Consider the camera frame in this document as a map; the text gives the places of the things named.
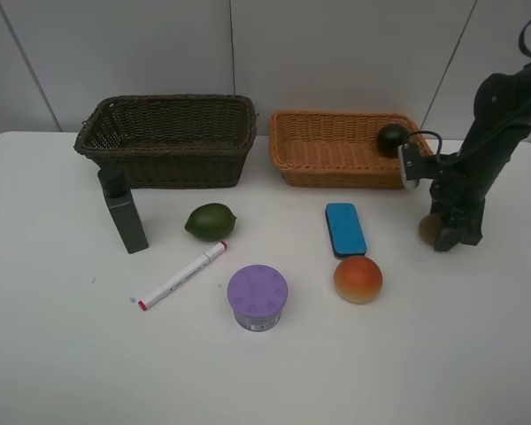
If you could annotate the white marker with red caps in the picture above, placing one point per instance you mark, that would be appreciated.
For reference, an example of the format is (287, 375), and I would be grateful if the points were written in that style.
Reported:
(182, 276)

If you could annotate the red orange peach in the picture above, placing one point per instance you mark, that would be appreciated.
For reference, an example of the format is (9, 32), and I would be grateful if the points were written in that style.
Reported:
(358, 280)

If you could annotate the dark brown wicker basket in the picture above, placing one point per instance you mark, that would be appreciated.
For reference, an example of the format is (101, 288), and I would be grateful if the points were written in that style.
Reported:
(172, 141)

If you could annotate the dark green square bottle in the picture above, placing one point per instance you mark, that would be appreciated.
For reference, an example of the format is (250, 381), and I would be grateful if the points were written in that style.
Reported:
(122, 208)

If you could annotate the blue whiteboard eraser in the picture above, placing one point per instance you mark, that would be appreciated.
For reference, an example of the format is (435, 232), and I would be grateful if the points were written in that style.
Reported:
(345, 231)

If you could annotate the green lime fruit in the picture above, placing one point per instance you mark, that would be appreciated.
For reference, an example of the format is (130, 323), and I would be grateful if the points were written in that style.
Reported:
(211, 222)

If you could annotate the orange wicker basket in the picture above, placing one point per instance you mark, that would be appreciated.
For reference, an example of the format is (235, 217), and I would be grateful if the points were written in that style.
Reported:
(316, 149)

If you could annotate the brown kiwi fruit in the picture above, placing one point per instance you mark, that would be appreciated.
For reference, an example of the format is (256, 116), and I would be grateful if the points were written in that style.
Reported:
(429, 228)

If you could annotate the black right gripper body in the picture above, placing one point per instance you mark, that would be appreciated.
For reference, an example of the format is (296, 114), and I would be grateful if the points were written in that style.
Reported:
(460, 185)

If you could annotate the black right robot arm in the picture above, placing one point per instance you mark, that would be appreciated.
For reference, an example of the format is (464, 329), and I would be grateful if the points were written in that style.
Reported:
(502, 119)

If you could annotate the purple lidded round container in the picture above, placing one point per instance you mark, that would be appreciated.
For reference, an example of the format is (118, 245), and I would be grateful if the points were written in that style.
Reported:
(257, 295)

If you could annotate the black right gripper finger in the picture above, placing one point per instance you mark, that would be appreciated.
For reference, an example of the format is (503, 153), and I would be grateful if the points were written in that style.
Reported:
(447, 237)
(471, 236)

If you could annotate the dark green avocado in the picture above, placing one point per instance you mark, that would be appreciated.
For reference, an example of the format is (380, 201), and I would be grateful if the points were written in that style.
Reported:
(389, 138)

